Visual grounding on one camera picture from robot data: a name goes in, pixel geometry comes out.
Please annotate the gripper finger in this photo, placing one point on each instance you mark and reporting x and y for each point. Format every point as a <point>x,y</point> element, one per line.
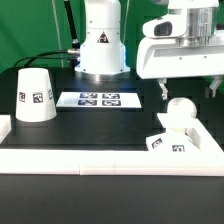
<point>210,91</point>
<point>163,88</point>

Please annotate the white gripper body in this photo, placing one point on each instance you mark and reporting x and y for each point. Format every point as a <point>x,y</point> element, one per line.
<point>181,45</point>

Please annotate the white lamp bulb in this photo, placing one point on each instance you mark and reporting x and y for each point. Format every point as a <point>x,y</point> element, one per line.
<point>181,112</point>

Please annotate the white lamp base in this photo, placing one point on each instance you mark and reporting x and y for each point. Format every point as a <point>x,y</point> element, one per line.
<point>174,138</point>

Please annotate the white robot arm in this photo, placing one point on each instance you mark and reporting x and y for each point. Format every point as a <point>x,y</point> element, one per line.
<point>102,55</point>

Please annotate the white lamp shade cone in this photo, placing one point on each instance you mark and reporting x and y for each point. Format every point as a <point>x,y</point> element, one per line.
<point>34,101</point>

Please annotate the white marker sheet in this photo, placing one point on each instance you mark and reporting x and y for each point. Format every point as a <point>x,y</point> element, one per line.
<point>98,100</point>

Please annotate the white U-shaped frame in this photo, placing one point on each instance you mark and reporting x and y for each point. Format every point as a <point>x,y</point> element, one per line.
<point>208,161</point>

